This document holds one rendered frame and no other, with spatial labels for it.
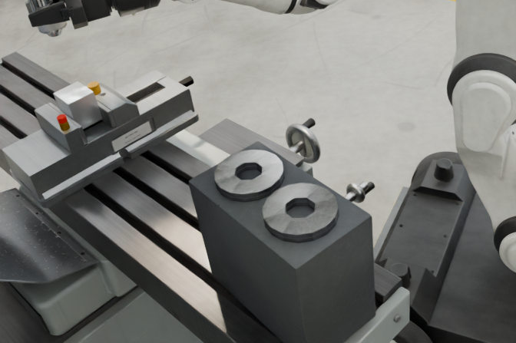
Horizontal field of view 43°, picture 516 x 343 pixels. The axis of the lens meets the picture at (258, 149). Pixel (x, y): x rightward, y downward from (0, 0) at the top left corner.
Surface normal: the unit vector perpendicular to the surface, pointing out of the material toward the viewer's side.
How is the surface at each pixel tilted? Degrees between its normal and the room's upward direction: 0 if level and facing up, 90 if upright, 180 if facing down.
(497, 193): 90
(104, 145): 90
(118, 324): 90
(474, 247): 0
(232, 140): 0
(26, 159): 0
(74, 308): 90
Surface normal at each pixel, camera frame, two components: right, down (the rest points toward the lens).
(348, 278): 0.61, 0.41
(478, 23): -0.45, 0.59
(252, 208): -0.13, -0.79
